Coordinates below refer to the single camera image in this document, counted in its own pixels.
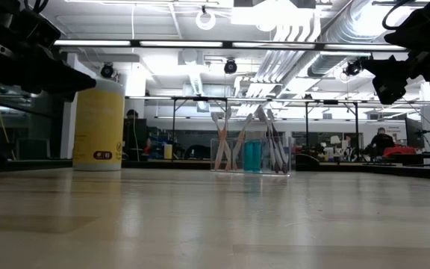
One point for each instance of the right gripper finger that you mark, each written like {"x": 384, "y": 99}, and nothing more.
{"x": 390, "y": 86}

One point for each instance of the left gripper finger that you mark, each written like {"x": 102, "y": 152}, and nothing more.
{"x": 62, "y": 80}

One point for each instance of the orange white toothbrush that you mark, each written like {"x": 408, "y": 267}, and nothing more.
{"x": 225, "y": 127}
{"x": 218, "y": 127}
{"x": 243, "y": 138}

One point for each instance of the blue mouthwash bottle white cap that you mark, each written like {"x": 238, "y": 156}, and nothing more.
{"x": 248, "y": 157}

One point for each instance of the black ceiling spotlight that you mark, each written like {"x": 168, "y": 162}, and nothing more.
{"x": 352, "y": 68}
{"x": 106, "y": 70}
{"x": 230, "y": 66}

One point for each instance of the dark desk monitor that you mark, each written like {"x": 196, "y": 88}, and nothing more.
{"x": 414, "y": 132}

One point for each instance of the person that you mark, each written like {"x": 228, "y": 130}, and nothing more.
{"x": 382, "y": 142}
{"x": 136, "y": 134}

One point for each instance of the yellow white wipes canister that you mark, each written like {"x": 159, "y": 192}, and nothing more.
{"x": 99, "y": 127}

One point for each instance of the red background object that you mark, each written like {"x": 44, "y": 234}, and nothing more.
{"x": 399, "y": 151}

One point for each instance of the black rig beam with lights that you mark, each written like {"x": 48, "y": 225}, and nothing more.
{"x": 134, "y": 43}

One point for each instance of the clear acrylic organizer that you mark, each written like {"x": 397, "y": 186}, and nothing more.
{"x": 289, "y": 157}

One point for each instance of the yellow background bottle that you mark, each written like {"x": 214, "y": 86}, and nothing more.
{"x": 168, "y": 152}

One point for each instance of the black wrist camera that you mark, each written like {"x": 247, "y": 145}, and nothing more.
{"x": 37, "y": 28}

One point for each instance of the silver ventilation duct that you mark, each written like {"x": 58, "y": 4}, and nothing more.
{"x": 349, "y": 26}

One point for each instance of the black aluminium table frame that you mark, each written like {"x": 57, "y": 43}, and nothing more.
{"x": 32, "y": 164}

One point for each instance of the black background rig frame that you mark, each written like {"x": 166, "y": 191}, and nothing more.
{"x": 307, "y": 127}
{"x": 174, "y": 127}

